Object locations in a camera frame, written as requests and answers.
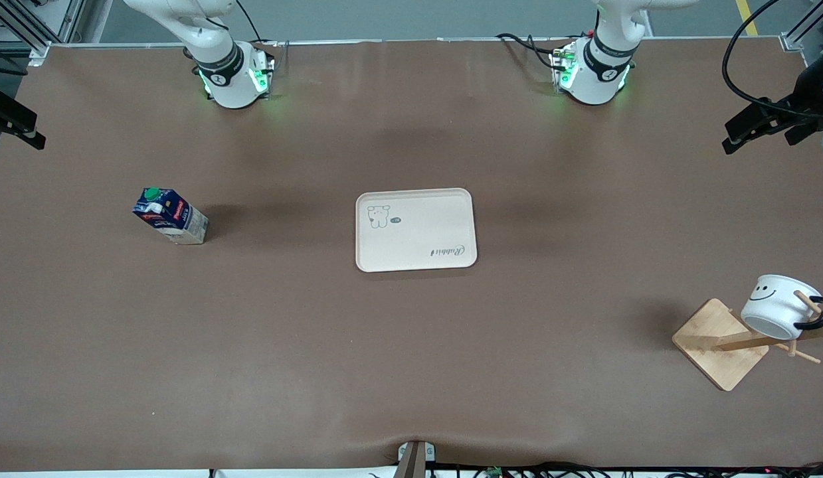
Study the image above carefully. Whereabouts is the grey table edge bracket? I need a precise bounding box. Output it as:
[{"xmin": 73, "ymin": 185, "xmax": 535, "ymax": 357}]
[{"xmin": 397, "ymin": 440, "xmax": 437, "ymax": 478}]

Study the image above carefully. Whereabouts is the aluminium frame profile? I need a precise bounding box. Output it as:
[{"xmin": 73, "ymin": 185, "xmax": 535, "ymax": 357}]
[
  {"xmin": 0, "ymin": 0, "xmax": 88, "ymax": 66},
  {"xmin": 780, "ymin": 0, "xmax": 823, "ymax": 52}
]

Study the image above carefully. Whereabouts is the blue white milk carton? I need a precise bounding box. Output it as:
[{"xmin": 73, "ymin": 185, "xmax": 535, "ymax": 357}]
[{"xmin": 132, "ymin": 187, "xmax": 209, "ymax": 246}]

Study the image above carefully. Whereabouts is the white smiley mug black handle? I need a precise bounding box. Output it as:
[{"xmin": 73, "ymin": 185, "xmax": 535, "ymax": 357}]
[{"xmin": 740, "ymin": 274, "xmax": 823, "ymax": 341}]

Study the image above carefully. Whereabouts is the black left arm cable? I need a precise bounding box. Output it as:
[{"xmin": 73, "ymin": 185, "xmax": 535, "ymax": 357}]
[{"xmin": 721, "ymin": 0, "xmax": 823, "ymax": 123}]

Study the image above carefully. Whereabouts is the black base power cable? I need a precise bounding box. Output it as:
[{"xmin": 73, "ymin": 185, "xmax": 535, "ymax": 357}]
[{"xmin": 496, "ymin": 32, "xmax": 566, "ymax": 71}]

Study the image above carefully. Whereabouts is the cream rectangular tray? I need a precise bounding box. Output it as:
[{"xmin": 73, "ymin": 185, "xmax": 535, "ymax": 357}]
[{"xmin": 355, "ymin": 188, "xmax": 478, "ymax": 274}]

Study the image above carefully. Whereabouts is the wooden mug tree stand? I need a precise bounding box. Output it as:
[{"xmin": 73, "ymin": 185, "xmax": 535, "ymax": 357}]
[{"xmin": 672, "ymin": 291, "xmax": 823, "ymax": 392}]

